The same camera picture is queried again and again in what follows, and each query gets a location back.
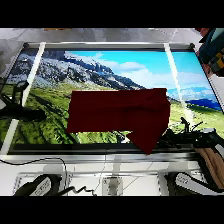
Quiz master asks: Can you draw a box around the black cable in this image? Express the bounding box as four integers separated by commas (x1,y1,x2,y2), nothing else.
0,156,98,197

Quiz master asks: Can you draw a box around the brown garment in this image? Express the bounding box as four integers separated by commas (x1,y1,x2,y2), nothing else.
194,146,224,191

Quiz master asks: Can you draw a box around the red garment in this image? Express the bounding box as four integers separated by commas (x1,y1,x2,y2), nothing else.
66,87,172,156

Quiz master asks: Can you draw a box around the heap of clothes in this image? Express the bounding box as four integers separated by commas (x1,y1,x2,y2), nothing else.
195,27,224,78

